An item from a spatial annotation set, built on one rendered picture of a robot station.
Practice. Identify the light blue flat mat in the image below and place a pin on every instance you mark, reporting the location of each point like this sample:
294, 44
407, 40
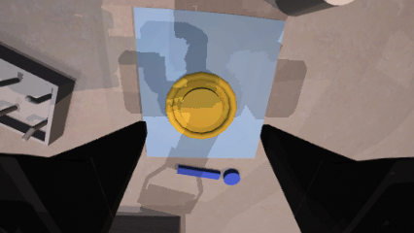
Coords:
241, 50

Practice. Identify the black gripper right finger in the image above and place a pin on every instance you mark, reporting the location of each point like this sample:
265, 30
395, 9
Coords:
329, 192

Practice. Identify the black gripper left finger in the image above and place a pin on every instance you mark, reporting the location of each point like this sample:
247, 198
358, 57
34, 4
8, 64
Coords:
78, 190

